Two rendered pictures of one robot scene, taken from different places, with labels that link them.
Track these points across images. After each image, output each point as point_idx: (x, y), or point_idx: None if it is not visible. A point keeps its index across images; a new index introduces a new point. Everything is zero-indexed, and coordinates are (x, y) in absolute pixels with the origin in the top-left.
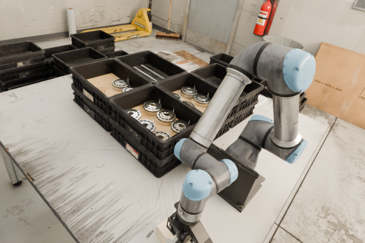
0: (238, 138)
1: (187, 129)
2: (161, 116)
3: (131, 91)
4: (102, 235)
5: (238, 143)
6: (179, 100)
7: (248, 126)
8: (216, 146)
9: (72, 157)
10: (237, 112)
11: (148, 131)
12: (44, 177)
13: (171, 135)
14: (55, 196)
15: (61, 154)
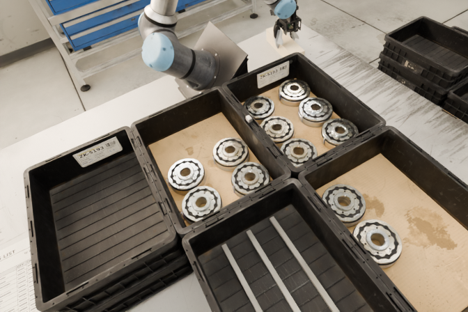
0: (196, 61)
1: (260, 67)
2: (286, 125)
3: (345, 145)
4: (348, 65)
5: (200, 56)
6: (252, 119)
7: (180, 50)
8: (235, 43)
9: (411, 135)
10: (132, 152)
11: (315, 65)
12: (432, 113)
13: (274, 106)
14: (407, 94)
15: (429, 141)
